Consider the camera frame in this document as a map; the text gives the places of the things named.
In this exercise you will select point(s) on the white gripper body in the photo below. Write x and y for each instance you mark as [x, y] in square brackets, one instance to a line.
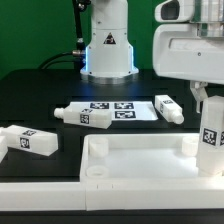
[178, 52]

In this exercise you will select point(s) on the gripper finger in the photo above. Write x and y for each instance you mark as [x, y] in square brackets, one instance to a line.
[199, 93]

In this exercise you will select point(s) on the white desk top tray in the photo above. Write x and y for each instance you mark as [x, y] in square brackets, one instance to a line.
[125, 157]

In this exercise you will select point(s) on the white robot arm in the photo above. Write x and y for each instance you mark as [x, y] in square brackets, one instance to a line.
[109, 57]

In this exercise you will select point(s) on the white sheet with tags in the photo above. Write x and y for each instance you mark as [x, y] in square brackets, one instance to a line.
[123, 110]

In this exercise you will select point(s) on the white front obstacle bar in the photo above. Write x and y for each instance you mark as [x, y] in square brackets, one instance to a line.
[126, 195]

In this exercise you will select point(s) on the white obstacle bar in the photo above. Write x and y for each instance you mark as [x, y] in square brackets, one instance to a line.
[3, 148]
[126, 195]

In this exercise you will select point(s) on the white left obstacle bar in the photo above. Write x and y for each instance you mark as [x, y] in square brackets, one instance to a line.
[3, 148]

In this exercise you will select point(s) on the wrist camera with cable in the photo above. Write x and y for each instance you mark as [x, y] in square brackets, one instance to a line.
[175, 11]

